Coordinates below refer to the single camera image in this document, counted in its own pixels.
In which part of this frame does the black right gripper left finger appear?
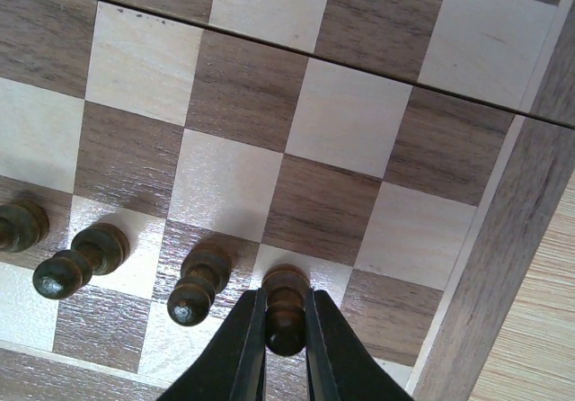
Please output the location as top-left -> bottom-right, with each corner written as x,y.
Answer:
159,289 -> 266,401

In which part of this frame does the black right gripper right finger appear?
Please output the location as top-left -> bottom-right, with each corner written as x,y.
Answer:
305,289 -> 412,401

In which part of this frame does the dark chess piece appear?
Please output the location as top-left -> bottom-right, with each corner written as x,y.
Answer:
261,263 -> 310,357

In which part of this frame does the dark pawn on board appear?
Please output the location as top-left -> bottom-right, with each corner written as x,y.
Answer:
1,199 -> 49,254
32,223 -> 130,300
167,242 -> 232,326

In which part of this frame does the wooden chess board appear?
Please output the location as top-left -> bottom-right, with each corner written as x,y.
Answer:
1,0 -> 574,400

